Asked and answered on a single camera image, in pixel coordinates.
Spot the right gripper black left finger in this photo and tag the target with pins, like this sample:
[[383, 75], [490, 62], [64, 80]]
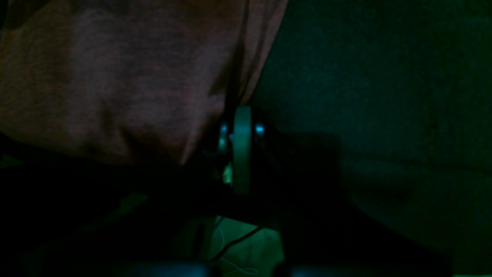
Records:
[[147, 215]]

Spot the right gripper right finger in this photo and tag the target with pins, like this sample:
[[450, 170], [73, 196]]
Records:
[[297, 177]]

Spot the maroon long-sleeve T-shirt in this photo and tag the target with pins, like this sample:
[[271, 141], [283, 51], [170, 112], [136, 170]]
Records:
[[129, 81]]

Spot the black table cloth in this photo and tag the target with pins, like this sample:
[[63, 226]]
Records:
[[403, 89]]

